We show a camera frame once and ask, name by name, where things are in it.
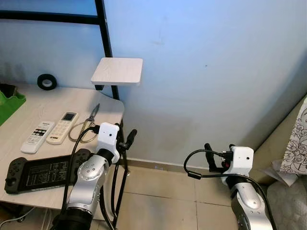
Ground small metal scissors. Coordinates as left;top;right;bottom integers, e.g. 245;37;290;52
69;103;101;143

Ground small white wooden shelf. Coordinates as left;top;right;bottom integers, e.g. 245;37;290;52
91;57;143;91

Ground white remote with display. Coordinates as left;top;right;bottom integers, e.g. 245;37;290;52
47;112;79;145

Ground white quilted mattress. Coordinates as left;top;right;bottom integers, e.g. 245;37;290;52
266;175;307;230

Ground white remote with black buttons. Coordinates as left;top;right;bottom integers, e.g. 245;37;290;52
21;121;56;154

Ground black tape roll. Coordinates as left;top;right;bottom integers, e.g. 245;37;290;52
37;74;58;91

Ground green plastic bin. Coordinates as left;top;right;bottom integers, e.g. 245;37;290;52
0;84;27;126

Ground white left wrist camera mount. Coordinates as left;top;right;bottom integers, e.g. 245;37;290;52
97;123;120;153

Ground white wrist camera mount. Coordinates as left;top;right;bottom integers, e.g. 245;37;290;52
97;123;120;153
224;146;254;177

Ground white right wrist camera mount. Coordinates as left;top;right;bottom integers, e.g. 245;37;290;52
224;146;254;177

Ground beige bed frame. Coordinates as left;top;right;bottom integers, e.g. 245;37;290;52
249;96;307;169

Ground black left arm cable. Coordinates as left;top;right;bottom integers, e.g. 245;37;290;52
60;125;101;216

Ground black metal desk frame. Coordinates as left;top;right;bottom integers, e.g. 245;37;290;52
0;0;131;230

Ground white floor cable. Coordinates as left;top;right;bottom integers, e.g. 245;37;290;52
0;206;36;226

